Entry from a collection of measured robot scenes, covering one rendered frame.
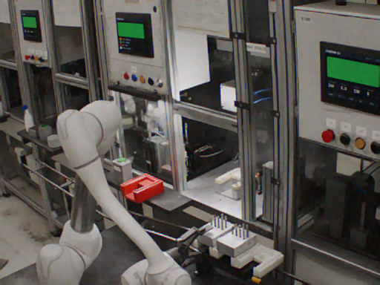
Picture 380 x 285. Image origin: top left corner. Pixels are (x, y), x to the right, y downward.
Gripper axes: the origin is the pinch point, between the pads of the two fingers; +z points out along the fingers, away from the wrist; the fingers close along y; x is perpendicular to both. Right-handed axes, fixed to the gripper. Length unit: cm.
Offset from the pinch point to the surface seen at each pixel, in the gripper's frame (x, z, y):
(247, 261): -19.4, 2.0, -4.7
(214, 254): -6.3, -2.5, -4.0
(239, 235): -12.3, 5.5, 3.0
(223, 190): 21.0, 31.4, 0.8
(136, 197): 43.2, -0.4, 3.9
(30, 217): 233, 14, -89
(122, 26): 61, 18, 76
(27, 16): 164, 18, 79
